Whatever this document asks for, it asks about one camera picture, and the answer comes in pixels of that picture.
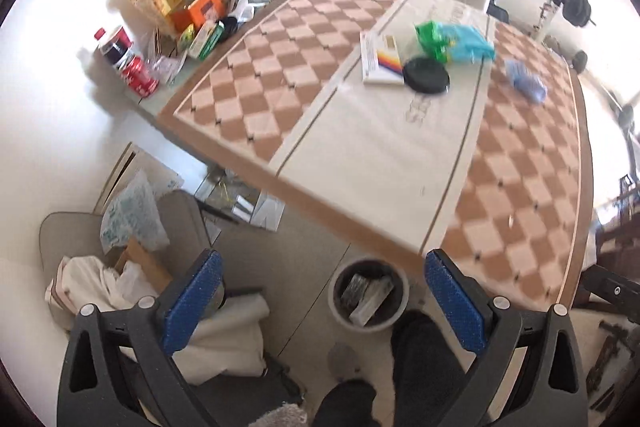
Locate red cola can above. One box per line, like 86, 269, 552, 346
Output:
120, 55, 160, 98

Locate blue plastic wrapper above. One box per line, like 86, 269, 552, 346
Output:
504, 58, 548, 104

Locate black dumbbell weight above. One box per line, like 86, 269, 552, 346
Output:
563, 0, 591, 27

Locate white flat boxes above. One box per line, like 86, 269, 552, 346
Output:
193, 168, 286, 233

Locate orange box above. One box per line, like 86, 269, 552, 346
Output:
169, 0, 227, 32

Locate printed plastic bag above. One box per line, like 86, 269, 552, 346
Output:
100, 170, 169, 254

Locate cola bottle red cap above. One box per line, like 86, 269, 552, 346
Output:
93, 26, 132, 67

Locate black round lid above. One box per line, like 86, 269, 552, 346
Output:
402, 56, 450, 95

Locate checkered dining table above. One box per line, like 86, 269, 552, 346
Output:
156, 0, 592, 310

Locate grey padded chair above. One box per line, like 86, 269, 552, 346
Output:
38, 188, 264, 308

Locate brown cardboard box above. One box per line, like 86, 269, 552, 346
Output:
115, 237, 172, 294

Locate white round trash bin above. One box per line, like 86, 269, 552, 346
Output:
328, 257, 409, 334

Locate green blue snack bag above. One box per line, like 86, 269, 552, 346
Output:
416, 20, 496, 64

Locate cream fabric cloth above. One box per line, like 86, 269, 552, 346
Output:
44, 251, 270, 386

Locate white booklet with stripes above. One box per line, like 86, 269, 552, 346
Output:
360, 31, 405, 86

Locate black trouser legs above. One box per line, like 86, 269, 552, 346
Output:
311, 310, 465, 426

